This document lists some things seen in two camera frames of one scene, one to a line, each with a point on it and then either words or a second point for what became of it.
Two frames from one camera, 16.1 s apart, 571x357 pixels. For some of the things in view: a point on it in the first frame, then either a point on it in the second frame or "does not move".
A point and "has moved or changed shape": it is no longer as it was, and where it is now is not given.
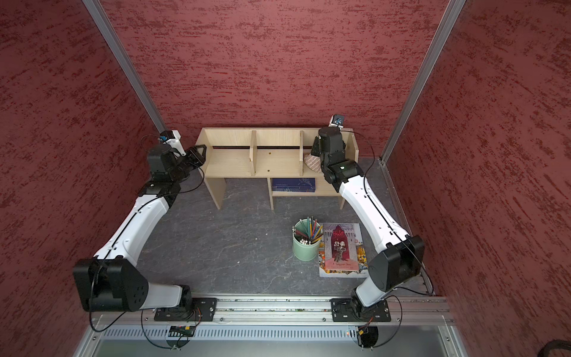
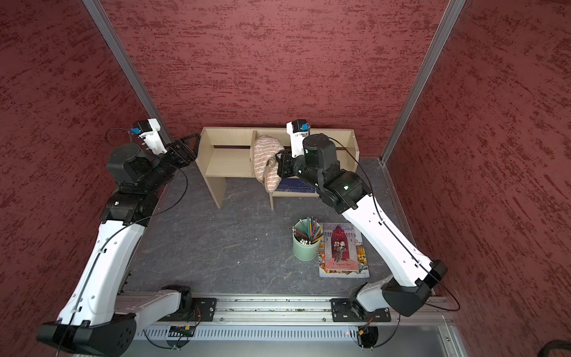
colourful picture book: (342, 253) does not move
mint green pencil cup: (306, 239) does not move
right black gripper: (317, 146) → (285, 159)
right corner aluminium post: (450, 20) does not move
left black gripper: (194, 153) → (178, 152)
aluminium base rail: (291, 311) does not move
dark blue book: (294, 184) does not move
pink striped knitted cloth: (313, 162) has moved or changed shape
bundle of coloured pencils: (308, 231) does not move
